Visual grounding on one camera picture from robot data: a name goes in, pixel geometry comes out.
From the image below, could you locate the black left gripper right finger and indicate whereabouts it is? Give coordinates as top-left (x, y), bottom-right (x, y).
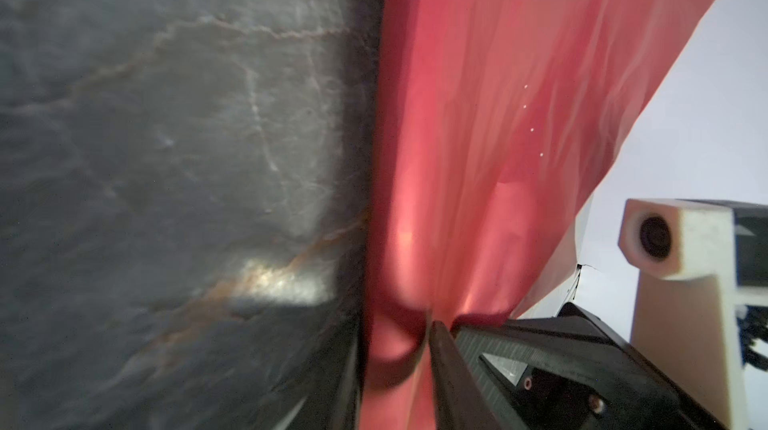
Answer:
top-left (429, 321), bottom-right (501, 430)

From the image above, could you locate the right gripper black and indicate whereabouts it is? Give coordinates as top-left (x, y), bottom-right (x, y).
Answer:
top-left (453, 304), bottom-right (724, 429)

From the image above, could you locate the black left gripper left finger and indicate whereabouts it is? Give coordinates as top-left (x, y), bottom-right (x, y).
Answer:
top-left (287, 313), bottom-right (362, 429)

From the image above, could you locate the dark red wrapping paper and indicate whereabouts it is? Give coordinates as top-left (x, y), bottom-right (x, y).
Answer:
top-left (359, 0), bottom-right (714, 429)

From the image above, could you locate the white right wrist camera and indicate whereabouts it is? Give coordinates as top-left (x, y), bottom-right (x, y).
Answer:
top-left (618, 199), bottom-right (767, 429)

